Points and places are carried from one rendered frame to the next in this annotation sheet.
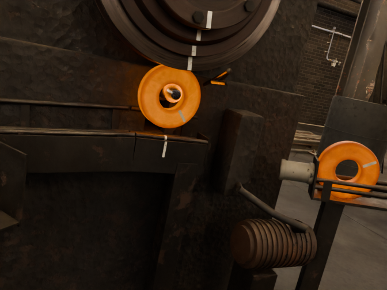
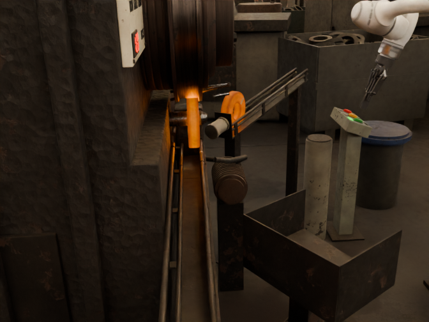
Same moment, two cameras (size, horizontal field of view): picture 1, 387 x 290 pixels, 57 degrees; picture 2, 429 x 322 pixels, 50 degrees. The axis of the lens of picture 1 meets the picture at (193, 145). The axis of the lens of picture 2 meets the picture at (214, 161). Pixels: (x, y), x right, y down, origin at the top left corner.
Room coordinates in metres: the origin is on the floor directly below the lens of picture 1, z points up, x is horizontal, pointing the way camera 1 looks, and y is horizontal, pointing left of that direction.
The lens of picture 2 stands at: (0.31, 1.28, 1.21)
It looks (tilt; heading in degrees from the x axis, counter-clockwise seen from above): 22 degrees down; 293
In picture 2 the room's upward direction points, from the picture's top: 2 degrees counter-clockwise
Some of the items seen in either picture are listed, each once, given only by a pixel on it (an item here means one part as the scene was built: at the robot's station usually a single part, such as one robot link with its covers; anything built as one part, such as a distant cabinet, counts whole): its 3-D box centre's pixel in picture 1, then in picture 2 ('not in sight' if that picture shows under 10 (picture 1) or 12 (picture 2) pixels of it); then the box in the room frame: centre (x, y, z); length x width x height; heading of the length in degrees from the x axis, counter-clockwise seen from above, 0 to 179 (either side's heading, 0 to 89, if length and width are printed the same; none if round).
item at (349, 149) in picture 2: not in sight; (346, 175); (0.52, -0.85, 0.31); 0.24 x 0.16 x 0.62; 116
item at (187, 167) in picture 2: not in sight; (191, 167); (0.90, 0.07, 0.66); 0.19 x 0.07 x 0.01; 116
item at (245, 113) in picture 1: (235, 152); (188, 138); (1.00, -0.12, 0.68); 0.11 x 0.08 x 0.24; 26
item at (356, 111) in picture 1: (352, 145); not in sight; (3.38, -1.49, 0.45); 0.59 x 0.59 x 0.89
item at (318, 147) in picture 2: not in sight; (316, 189); (0.65, -0.74, 0.26); 0.12 x 0.12 x 0.52
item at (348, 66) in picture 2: not in sight; (345, 80); (0.79, -2.68, 0.39); 1.03 x 0.83 x 0.77; 41
